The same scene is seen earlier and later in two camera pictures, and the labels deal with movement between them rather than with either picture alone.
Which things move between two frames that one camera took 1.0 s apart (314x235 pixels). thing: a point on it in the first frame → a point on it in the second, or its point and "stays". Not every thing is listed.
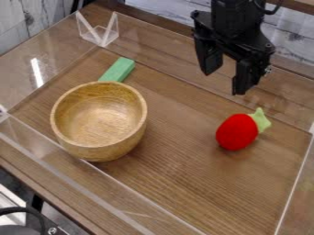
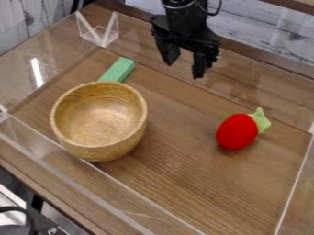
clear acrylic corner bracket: [98, 35] stays
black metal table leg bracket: [38, 223] stays
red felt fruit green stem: [238, 130] stays
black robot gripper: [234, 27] → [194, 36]
